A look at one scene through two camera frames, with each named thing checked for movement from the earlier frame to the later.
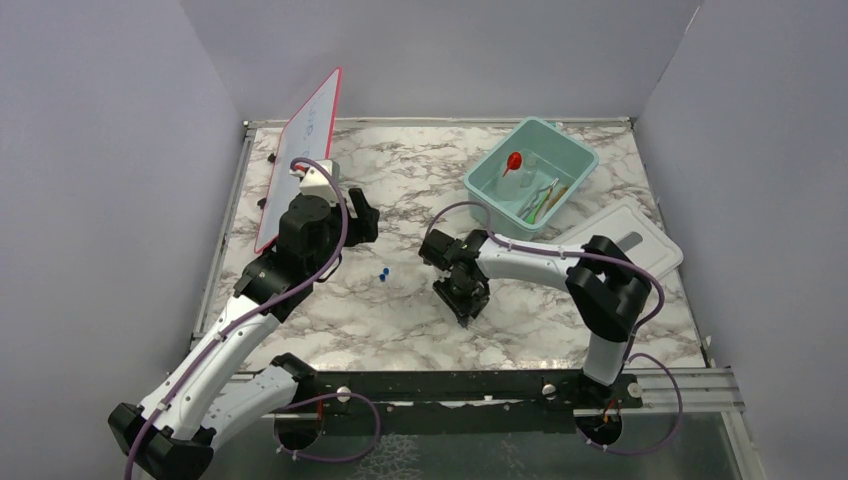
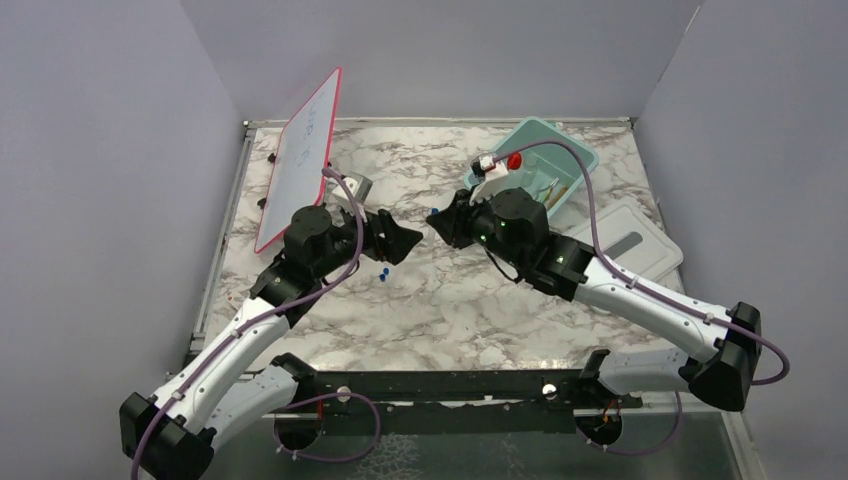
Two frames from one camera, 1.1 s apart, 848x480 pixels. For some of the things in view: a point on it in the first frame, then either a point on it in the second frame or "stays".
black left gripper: (364, 227) to (396, 243)
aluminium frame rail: (704, 391) stays
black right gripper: (462, 308) to (452, 221)
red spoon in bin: (514, 161) stays
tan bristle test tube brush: (557, 197) stays
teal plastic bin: (526, 181) stays
